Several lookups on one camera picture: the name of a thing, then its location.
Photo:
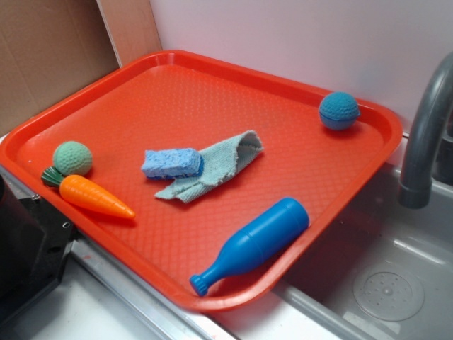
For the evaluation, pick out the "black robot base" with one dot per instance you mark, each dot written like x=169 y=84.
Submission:
x=35 y=242

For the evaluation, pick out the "blue foam ball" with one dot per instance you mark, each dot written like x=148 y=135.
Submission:
x=339 y=111

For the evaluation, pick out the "green foam ball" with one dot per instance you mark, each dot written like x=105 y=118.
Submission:
x=72 y=158

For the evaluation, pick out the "light green cloth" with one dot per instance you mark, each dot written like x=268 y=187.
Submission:
x=222 y=162

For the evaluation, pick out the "orange plastic tray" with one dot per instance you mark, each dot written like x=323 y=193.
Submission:
x=178 y=99

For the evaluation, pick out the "blue sponge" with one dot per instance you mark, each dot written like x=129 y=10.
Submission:
x=172 y=163

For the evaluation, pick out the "blue plastic toy bottle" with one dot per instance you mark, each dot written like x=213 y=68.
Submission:
x=254 y=244

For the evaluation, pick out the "orange plastic toy carrot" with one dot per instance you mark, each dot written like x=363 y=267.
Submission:
x=83 y=193

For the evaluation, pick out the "grey plastic sink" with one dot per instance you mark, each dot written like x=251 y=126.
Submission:
x=379 y=271

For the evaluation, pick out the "grey faucet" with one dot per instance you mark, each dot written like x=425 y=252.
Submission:
x=428 y=154

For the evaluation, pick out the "brown cardboard panel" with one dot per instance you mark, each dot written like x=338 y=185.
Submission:
x=51 y=49

